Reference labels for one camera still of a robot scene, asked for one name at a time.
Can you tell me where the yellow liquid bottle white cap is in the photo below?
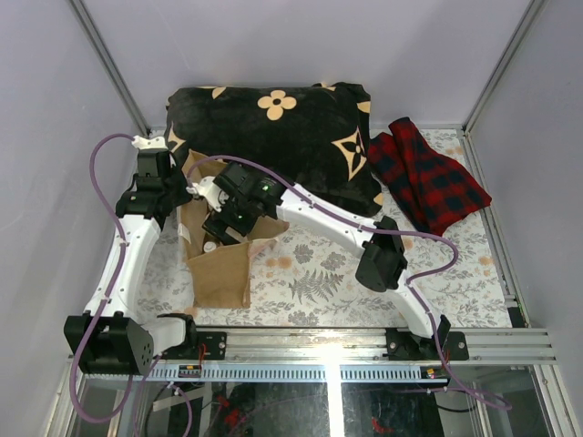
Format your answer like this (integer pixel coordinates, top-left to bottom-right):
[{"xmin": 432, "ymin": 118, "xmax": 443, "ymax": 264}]
[{"xmin": 203, "ymin": 241, "xmax": 218, "ymax": 253}]

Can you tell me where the brown jute canvas bag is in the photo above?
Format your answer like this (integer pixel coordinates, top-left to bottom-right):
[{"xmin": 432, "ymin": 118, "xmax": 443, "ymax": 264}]
[{"xmin": 178, "ymin": 149, "xmax": 291, "ymax": 310}]

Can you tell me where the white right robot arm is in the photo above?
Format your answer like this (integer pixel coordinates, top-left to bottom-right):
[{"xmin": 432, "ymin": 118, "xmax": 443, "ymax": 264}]
[{"xmin": 188, "ymin": 157, "xmax": 451, "ymax": 360}]

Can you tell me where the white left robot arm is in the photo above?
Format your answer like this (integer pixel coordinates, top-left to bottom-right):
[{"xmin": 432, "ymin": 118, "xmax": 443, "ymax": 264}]
[{"xmin": 64, "ymin": 148, "xmax": 199, "ymax": 375}]

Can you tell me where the black floral blanket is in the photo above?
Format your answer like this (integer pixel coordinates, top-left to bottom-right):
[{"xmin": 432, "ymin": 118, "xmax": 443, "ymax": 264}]
[{"xmin": 165, "ymin": 82, "xmax": 383, "ymax": 217}]

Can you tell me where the floral patterned table mat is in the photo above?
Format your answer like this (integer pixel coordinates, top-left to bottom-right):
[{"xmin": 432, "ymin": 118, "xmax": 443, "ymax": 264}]
[{"xmin": 134, "ymin": 128, "xmax": 514, "ymax": 329}]

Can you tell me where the red black plaid cloth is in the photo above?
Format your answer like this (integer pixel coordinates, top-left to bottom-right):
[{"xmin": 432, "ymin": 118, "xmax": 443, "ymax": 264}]
[{"xmin": 367, "ymin": 117, "xmax": 492, "ymax": 236}]

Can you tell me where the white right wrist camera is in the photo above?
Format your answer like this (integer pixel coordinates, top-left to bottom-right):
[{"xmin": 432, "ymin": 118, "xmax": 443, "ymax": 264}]
[{"xmin": 187, "ymin": 177, "xmax": 229, "ymax": 212}]

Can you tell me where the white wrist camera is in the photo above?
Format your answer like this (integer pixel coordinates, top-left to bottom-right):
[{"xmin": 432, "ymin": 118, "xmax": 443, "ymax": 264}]
[
  {"xmin": 131, "ymin": 136, "xmax": 169, "ymax": 151},
  {"xmin": 187, "ymin": 177, "xmax": 229, "ymax": 212}
]

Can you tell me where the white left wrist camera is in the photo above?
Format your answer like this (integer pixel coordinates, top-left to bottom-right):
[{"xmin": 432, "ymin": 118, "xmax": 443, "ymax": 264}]
[{"xmin": 131, "ymin": 136, "xmax": 169, "ymax": 151}]

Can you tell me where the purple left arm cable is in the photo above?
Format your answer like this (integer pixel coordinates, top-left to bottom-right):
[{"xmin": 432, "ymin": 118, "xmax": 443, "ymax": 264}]
[{"xmin": 67, "ymin": 131, "xmax": 192, "ymax": 437}]

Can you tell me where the aluminium mounting rail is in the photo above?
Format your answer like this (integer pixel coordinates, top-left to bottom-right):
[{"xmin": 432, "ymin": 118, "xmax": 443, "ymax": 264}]
[{"xmin": 198, "ymin": 326, "xmax": 557, "ymax": 365}]

